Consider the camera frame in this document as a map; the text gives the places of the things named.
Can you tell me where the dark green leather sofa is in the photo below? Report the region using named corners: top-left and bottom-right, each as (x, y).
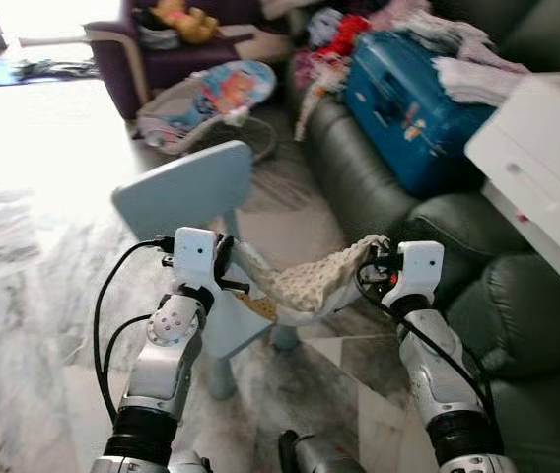
top-left (295, 0), bottom-right (560, 473)

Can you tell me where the pale blue plastic child chair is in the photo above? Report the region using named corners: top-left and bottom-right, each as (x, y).
top-left (112, 141), bottom-right (360, 401)

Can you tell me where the blue hard-shell suitcase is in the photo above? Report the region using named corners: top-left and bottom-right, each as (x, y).
top-left (344, 30), bottom-right (499, 198)

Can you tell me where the colourful baby bouncer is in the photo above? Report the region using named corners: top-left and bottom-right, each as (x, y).
top-left (137, 60), bottom-right (281, 165)

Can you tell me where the grey black left robot leg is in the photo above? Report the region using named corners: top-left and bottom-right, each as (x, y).
top-left (167, 451), bottom-right (212, 473)

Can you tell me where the grey black robot leg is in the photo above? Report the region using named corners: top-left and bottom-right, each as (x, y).
top-left (278, 429), bottom-right (366, 473)
top-left (167, 451), bottom-right (212, 473)

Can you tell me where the grey black right robot leg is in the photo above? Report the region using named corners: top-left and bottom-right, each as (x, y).
top-left (278, 429), bottom-right (366, 473)

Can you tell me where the white drawer box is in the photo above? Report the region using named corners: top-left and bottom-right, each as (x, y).
top-left (464, 72), bottom-right (560, 283)

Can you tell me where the purple armchair with wooden arms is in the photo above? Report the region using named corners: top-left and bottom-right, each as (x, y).
top-left (85, 0), bottom-right (296, 121)

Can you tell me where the pink white patterned cloth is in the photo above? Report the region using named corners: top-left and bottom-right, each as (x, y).
top-left (293, 49), bottom-right (352, 141)

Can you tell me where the folded white towel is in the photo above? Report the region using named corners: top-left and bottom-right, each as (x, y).
top-left (433, 54), bottom-right (529, 107)

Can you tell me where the red garment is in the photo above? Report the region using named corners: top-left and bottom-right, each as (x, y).
top-left (315, 14), bottom-right (372, 60)

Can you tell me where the yellow plush toy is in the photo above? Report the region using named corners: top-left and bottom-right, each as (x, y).
top-left (150, 0), bottom-right (220, 46)

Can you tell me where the dark grey bag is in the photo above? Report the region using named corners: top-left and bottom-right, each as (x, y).
top-left (132, 8), bottom-right (184, 52)

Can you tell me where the pale pink white garment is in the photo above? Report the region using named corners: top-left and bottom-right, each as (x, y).
top-left (374, 0), bottom-right (506, 72)

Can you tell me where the blue floor mat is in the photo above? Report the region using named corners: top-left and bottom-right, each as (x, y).
top-left (0, 57), bottom-right (99, 88)

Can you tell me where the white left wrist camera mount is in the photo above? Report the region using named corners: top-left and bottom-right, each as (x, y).
top-left (170, 227), bottom-right (224, 294)

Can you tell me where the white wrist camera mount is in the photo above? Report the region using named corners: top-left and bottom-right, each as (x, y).
top-left (170, 227), bottom-right (224, 294)
top-left (394, 240), bottom-right (447, 304)

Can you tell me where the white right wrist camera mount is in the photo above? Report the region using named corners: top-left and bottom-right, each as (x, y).
top-left (394, 240), bottom-right (447, 304)

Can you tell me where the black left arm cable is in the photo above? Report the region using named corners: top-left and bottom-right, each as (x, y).
top-left (93, 236), bottom-right (176, 420)

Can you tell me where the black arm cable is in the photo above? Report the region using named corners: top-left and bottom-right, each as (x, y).
top-left (93, 236), bottom-right (176, 420)
top-left (354, 258), bottom-right (498, 420)

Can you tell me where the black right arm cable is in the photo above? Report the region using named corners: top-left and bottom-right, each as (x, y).
top-left (354, 258), bottom-right (498, 420)

